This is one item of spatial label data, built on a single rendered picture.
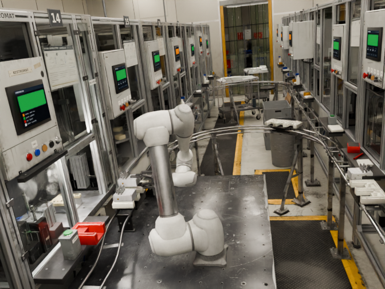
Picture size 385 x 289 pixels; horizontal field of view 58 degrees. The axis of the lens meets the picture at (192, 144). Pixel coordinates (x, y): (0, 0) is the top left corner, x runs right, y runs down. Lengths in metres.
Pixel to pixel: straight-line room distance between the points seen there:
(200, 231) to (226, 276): 0.26
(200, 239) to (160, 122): 0.64
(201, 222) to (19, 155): 0.92
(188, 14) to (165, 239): 8.77
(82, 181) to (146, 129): 0.87
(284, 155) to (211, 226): 3.12
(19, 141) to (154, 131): 0.61
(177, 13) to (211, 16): 0.94
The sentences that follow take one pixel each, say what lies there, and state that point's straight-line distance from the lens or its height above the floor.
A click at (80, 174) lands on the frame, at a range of 2.48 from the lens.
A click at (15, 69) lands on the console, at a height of 1.79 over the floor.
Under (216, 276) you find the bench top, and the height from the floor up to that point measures 0.68.
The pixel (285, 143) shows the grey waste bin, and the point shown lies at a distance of 4.78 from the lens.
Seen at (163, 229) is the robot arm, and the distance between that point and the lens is 1.82.
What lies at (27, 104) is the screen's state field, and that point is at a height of 1.64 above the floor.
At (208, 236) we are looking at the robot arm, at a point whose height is 0.86.
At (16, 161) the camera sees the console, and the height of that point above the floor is 1.43.
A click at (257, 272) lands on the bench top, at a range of 1.91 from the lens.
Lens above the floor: 1.86
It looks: 18 degrees down
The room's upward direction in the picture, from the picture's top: 6 degrees counter-clockwise
